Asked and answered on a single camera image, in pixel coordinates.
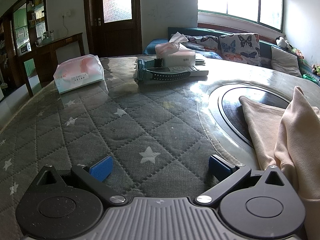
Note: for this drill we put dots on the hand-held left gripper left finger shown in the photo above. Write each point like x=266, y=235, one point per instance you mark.
x=101, y=168

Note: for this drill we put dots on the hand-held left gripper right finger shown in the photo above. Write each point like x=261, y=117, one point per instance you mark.
x=220, y=166

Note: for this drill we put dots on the cream sweatshirt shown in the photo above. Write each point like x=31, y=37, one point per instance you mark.
x=300, y=142

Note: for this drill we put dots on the round black induction cooker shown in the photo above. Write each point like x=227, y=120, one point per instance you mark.
x=235, y=110

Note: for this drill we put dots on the grey quilted star table cover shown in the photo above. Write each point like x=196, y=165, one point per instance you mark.
x=150, y=120

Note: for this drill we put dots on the sealed pink white tissue pack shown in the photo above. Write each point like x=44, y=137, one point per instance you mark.
x=77, y=75

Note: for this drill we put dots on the small green white box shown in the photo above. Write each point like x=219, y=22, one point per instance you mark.
x=200, y=61

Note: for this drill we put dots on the open white tissue pack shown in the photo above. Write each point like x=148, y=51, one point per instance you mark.
x=175, y=55

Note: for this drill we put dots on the butterfly print cushion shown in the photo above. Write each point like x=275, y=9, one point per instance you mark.
x=237, y=47
x=200, y=42

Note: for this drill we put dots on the grey pillow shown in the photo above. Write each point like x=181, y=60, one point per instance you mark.
x=285, y=60

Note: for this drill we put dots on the dark wooden sideboard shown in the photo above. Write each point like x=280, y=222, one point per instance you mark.
x=50, y=48

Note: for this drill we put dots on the dark wooden frosted glass door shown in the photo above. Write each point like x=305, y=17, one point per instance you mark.
x=117, y=37

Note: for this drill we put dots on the teal sofa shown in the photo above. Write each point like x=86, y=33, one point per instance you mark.
x=152, y=46

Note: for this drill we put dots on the green plush toy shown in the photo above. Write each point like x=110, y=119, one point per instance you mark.
x=316, y=70

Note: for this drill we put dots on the pink plush toy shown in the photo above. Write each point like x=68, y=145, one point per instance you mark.
x=298, y=53

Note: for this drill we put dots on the panda plush toy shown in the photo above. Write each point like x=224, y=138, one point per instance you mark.
x=282, y=42

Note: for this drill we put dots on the glass jar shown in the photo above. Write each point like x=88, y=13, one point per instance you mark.
x=46, y=36
x=51, y=35

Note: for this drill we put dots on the white microwave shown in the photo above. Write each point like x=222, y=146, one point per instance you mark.
x=25, y=48

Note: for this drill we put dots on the dark wooden display cabinet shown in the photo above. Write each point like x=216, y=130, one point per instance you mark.
x=7, y=42

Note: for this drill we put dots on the white wall socket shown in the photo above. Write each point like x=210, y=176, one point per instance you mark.
x=66, y=14

